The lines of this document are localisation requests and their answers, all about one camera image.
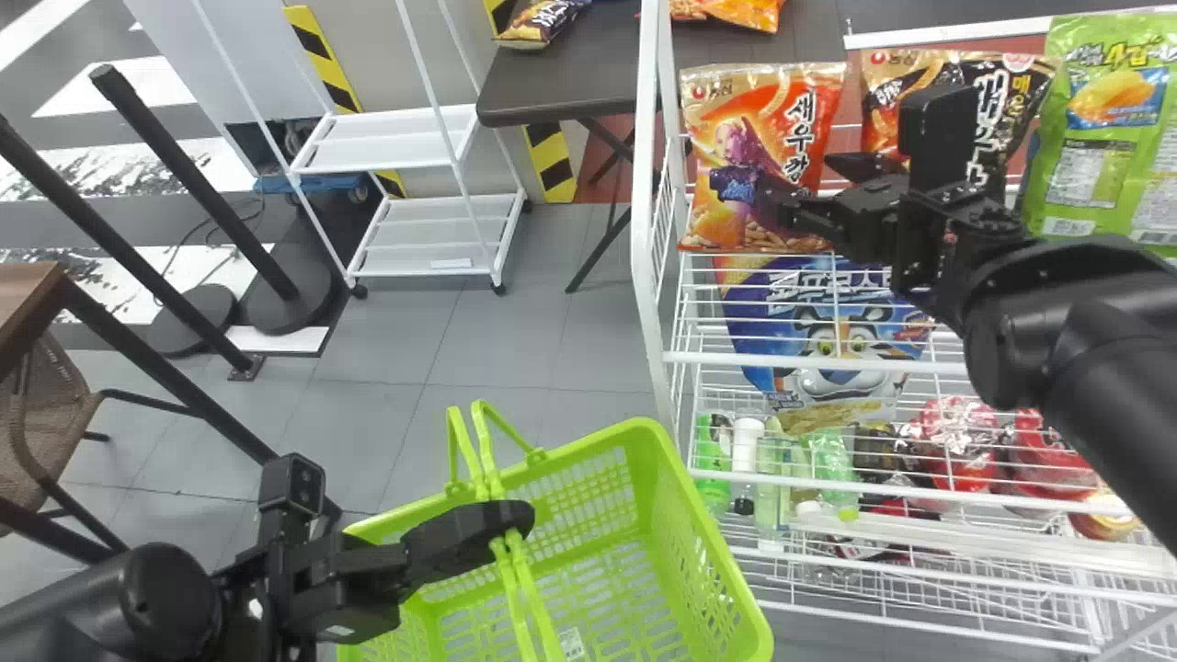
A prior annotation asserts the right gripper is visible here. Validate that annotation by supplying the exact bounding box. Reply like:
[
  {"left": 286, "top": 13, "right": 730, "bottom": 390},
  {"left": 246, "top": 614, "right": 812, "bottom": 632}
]
[{"left": 747, "top": 151, "right": 909, "bottom": 268}]

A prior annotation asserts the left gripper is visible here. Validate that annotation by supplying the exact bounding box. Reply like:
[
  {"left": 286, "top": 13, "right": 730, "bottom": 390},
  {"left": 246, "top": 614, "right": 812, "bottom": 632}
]
[{"left": 274, "top": 499, "right": 537, "bottom": 646}]

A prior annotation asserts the green basket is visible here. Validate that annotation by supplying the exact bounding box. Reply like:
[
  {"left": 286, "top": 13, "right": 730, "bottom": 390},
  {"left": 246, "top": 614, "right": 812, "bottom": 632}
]
[{"left": 335, "top": 399, "right": 776, "bottom": 662}]

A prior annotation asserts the orange snack packet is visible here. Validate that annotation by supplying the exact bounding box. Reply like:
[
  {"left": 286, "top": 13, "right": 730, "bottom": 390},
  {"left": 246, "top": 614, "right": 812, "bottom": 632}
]
[
  {"left": 678, "top": 62, "right": 850, "bottom": 255},
  {"left": 668, "top": 0, "right": 785, "bottom": 35}
]

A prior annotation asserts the blue cereal bag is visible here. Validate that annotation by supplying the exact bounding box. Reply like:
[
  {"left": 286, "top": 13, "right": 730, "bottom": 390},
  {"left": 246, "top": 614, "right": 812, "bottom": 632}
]
[{"left": 719, "top": 257, "right": 936, "bottom": 426}]

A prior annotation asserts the black snack packet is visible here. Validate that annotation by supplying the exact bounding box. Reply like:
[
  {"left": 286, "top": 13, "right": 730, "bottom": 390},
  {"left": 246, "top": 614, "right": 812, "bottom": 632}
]
[{"left": 859, "top": 50, "right": 1060, "bottom": 201}]

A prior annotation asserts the green bottle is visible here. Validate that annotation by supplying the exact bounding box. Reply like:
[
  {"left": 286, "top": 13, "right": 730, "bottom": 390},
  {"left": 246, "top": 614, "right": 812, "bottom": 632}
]
[
  {"left": 807, "top": 429, "right": 863, "bottom": 522},
  {"left": 692, "top": 413, "right": 734, "bottom": 516}
]

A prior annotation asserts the white bottle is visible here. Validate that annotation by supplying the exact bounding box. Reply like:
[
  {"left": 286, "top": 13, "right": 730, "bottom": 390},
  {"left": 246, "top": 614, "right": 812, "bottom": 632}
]
[{"left": 731, "top": 417, "right": 767, "bottom": 518}]

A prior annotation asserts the dark side table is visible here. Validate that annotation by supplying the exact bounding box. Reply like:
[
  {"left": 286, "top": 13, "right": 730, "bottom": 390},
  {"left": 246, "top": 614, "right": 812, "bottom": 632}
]
[{"left": 474, "top": 0, "right": 849, "bottom": 294}]

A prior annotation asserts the green snack packet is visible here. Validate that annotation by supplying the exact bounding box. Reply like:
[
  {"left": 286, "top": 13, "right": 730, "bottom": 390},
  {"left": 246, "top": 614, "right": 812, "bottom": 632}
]
[{"left": 1020, "top": 10, "right": 1177, "bottom": 257}]

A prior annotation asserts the red snack packet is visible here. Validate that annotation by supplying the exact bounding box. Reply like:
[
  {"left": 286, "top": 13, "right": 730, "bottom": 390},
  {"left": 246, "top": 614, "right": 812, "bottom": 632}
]
[
  {"left": 1005, "top": 408, "right": 1106, "bottom": 504},
  {"left": 904, "top": 396, "right": 1014, "bottom": 495}
]

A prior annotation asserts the clear bottle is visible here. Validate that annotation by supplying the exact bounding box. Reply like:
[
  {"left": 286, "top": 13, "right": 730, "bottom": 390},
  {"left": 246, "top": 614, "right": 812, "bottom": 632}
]
[{"left": 755, "top": 436, "right": 794, "bottom": 554}]

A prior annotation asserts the white shelf trolley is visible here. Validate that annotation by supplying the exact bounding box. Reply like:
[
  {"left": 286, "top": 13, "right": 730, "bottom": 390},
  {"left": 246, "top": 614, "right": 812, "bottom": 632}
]
[{"left": 124, "top": 0, "right": 531, "bottom": 299}]

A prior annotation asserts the brown chair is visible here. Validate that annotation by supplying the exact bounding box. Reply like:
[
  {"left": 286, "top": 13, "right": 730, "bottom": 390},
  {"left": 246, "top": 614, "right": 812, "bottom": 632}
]
[{"left": 0, "top": 329, "right": 113, "bottom": 518}]

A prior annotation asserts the brown side table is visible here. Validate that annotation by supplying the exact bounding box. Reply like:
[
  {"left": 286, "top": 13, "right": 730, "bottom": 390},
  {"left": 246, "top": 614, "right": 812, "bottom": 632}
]
[{"left": 0, "top": 260, "right": 343, "bottom": 566}]

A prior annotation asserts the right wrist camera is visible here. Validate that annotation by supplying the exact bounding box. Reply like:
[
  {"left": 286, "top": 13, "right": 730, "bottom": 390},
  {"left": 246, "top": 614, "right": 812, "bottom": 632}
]
[{"left": 897, "top": 84, "right": 982, "bottom": 192}]

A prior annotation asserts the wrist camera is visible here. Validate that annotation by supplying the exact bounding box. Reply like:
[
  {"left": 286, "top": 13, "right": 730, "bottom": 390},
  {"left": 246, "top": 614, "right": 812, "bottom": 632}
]
[
  {"left": 257, "top": 452, "right": 328, "bottom": 539},
  {"left": 897, "top": 84, "right": 982, "bottom": 192}
]

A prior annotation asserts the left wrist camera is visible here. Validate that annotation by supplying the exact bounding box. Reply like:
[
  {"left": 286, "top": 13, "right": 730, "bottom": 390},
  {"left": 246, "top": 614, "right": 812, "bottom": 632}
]
[{"left": 257, "top": 452, "right": 328, "bottom": 539}]

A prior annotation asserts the white wire rack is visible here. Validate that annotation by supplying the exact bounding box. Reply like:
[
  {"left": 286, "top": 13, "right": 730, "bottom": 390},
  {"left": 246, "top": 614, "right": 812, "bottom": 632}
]
[{"left": 630, "top": 0, "right": 1177, "bottom": 662}]

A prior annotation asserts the yellow black striped post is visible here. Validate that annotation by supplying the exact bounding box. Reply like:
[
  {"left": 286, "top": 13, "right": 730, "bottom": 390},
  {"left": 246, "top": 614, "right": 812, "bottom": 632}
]
[
  {"left": 484, "top": 0, "right": 579, "bottom": 205},
  {"left": 282, "top": 4, "right": 406, "bottom": 200}
]

